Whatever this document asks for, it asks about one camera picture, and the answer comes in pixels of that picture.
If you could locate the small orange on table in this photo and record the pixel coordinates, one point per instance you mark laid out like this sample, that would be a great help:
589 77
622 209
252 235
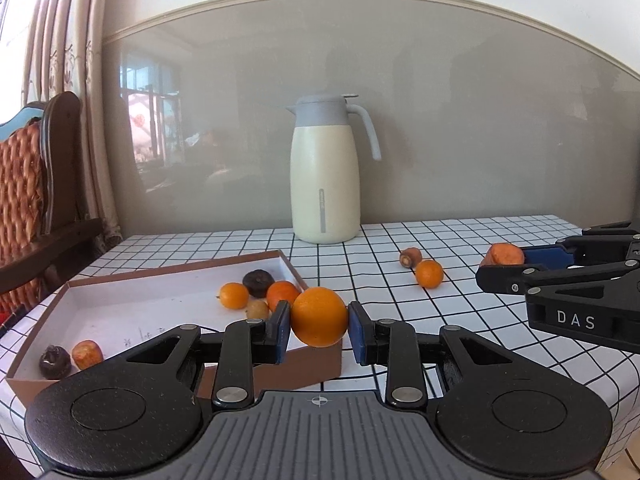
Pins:
429 274

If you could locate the dark passion fruit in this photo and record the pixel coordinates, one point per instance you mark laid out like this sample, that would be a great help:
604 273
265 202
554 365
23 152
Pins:
54 363
257 283

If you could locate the wooden sofa with cushion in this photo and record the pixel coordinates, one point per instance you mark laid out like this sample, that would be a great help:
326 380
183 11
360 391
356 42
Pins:
45 237

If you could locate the cream thermos jug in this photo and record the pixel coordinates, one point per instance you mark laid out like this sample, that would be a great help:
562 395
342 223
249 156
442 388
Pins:
324 169

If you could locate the orange tangerine in box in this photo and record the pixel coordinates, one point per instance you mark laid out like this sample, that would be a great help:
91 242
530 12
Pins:
281 291

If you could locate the small tan longan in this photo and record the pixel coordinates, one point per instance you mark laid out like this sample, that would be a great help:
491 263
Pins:
257 309

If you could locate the beige patterned curtain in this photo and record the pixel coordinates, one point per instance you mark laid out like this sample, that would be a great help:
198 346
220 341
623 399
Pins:
64 53

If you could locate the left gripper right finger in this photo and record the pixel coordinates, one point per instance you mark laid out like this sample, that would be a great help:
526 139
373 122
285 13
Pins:
457 353

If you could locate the checkered tablecloth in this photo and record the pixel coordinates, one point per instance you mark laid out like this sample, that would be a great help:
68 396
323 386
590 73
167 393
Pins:
367 269

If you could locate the large orange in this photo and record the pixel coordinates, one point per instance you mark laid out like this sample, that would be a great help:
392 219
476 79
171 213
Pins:
319 317
233 296

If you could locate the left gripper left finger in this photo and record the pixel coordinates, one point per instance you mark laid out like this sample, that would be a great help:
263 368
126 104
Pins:
174 362

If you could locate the brown cardboard box tray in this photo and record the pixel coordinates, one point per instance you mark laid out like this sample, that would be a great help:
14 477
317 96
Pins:
123 310

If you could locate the reddish carrot end piece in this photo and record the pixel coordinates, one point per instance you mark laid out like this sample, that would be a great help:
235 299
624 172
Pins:
410 257

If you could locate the orange carrot slice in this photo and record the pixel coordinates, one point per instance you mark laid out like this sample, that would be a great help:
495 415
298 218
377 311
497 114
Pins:
503 254

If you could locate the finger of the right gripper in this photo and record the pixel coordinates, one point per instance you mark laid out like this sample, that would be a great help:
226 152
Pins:
519 279
607 243

